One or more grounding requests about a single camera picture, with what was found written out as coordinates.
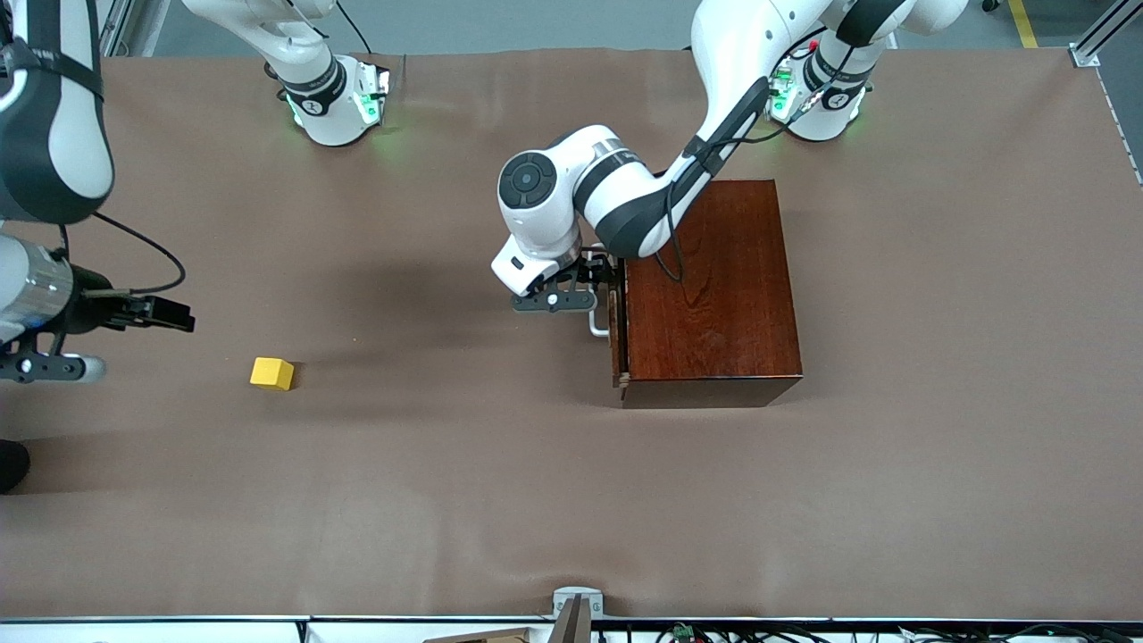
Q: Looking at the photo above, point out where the black rounded object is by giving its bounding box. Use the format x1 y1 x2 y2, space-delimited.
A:
0 439 31 494

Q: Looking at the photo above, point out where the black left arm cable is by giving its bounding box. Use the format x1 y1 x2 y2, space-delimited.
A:
655 27 858 285

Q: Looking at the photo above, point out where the large table cover mat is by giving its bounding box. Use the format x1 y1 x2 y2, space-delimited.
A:
0 46 1143 622

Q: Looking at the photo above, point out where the grey metal camera mount bracket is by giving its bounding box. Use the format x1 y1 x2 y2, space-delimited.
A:
549 587 605 643

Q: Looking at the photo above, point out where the aluminium profile beam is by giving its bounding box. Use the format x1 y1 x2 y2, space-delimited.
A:
1070 0 1143 68

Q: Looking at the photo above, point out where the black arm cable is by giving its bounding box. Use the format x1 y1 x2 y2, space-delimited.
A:
655 27 858 285
58 213 187 296

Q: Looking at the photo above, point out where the dark brown wooden cabinet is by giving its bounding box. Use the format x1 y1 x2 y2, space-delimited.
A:
622 179 803 410

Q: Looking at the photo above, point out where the light wood drawer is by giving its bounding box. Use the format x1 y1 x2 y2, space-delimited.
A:
588 284 631 389

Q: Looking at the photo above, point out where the light brown board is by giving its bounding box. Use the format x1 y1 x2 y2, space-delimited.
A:
421 627 537 643

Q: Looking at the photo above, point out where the aluminium frame rack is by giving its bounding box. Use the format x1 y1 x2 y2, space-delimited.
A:
98 0 171 56

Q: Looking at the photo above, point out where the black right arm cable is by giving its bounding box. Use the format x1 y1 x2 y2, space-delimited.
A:
58 213 187 296

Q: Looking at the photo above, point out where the yellow block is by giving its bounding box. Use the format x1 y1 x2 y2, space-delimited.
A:
249 357 295 392

